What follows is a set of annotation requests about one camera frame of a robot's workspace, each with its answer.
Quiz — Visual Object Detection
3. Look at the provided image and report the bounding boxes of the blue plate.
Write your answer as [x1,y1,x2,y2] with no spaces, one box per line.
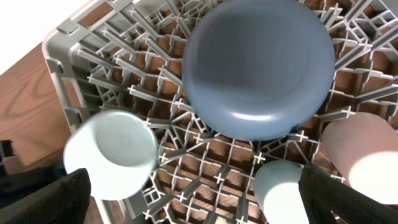
[182,0,335,141]

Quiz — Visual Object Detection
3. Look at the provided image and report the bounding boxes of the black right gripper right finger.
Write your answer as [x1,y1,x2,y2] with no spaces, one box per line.
[298,164,397,224]

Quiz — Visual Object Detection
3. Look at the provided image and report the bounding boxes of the grey plastic dishwasher rack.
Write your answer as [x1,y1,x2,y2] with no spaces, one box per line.
[42,0,397,223]

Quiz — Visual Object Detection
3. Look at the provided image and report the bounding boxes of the light blue cup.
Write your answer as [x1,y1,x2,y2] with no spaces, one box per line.
[254,160,309,224]

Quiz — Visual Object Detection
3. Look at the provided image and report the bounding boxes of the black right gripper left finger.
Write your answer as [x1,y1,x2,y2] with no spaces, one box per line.
[1,169,91,224]

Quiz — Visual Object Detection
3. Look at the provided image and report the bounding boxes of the light blue rice bowl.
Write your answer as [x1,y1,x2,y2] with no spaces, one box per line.
[63,110,158,200]

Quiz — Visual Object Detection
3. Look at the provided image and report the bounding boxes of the small pink cup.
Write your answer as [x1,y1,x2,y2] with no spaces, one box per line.
[321,112,397,205]

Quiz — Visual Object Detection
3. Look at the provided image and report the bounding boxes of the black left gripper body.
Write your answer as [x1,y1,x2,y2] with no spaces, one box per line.
[1,139,67,208]

